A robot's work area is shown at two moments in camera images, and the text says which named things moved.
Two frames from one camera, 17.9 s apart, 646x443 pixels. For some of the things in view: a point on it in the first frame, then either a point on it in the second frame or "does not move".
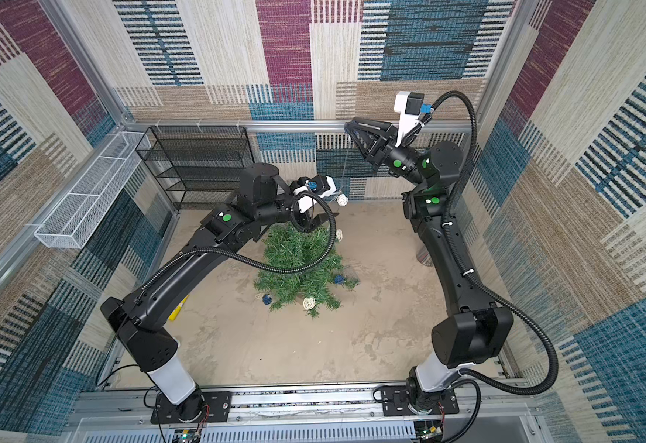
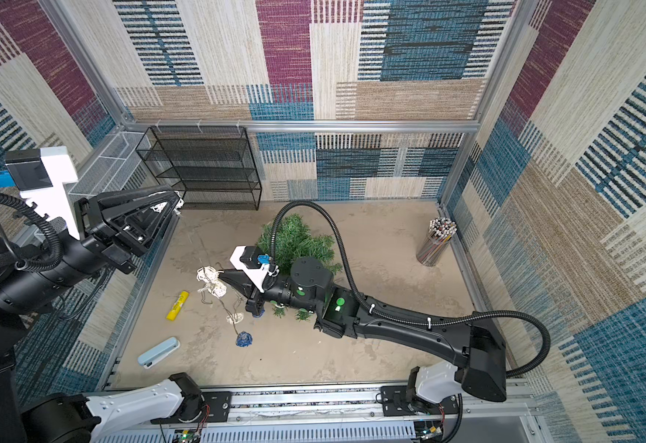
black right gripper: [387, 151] to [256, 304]
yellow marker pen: [178, 309] does not move
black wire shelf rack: [200, 166] does not move
